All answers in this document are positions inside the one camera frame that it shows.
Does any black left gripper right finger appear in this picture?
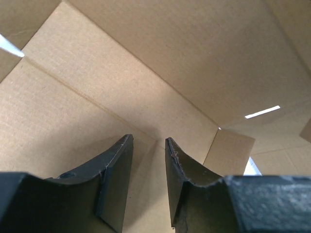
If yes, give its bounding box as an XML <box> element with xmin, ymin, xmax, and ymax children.
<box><xmin>165</xmin><ymin>138</ymin><xmax>311</xmax><ymax>233</ymax></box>

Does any cardboard box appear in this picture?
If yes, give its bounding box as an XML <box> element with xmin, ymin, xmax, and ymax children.
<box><xmin>0</xmin><ymin>0</ymin><xmax>311</xmax><ymax>233</ymax></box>

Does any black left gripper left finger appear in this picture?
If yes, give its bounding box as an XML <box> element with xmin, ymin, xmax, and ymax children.
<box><xmin>0</xmin><ymin>134</ymin><xmax>134</xmax><ymax>233</ymax></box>

